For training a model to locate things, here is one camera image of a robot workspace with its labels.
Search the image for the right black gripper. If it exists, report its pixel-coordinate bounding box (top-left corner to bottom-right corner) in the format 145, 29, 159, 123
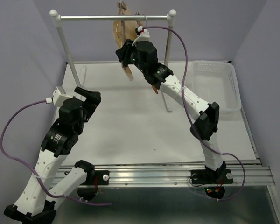
115, 38, 147, 74

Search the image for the white clothes rack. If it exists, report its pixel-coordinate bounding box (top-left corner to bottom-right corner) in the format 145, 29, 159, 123
49, 10, 182, 103

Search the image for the beige underwear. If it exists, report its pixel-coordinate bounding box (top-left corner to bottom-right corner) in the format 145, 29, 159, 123
112, 9, 139, 49

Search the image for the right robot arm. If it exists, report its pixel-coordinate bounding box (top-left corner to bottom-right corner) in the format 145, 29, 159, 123
115, 40, 226, 182

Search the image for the purple cable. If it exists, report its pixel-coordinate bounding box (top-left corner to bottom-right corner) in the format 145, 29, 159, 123
0, 99, 112, 207
142, 26, 245, 203

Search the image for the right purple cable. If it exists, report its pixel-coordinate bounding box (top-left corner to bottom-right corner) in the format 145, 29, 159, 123
142, 26, 245, 203

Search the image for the wooden clip hanger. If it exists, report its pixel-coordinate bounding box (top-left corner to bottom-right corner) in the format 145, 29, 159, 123
117, 0, 133, 81

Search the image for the brown underwear on hanger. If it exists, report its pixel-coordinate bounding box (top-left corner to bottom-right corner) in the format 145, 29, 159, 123
151, 85, 159, 95

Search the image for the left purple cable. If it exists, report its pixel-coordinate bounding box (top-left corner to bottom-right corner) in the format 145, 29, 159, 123
0, 99, 112, 207

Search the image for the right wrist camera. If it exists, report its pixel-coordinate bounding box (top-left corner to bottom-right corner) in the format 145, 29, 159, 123
132, 26, 150, 46

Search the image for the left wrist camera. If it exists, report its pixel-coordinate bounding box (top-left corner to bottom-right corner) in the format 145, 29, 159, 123
45, 86, 72, 107

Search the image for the white plastic basket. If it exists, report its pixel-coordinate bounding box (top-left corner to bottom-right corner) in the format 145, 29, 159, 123
190, 61, 242, 113

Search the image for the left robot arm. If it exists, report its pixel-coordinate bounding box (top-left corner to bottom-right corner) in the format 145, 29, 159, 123
3, 87, 101, 224

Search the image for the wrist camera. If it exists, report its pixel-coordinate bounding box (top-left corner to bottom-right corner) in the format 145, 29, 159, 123
45, 86, 72, 107
132, 26, 150, 46

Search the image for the aluminium mounting rail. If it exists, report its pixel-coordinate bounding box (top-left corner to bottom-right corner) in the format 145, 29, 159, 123
30, 163, 277, 187

